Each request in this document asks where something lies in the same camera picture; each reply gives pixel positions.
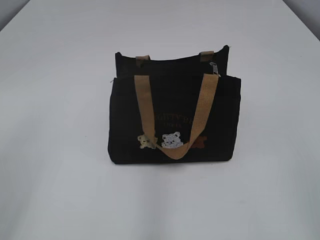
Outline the black canvas tote bag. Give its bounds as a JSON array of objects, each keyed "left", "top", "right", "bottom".
[{"left": 108, "top": 45, "right": 241, "bottom": 164}]

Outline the silver zipper pull ring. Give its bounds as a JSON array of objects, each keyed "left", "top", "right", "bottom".
[{"left": 209, "top": 61, "right": 221, "bottom": 78}]

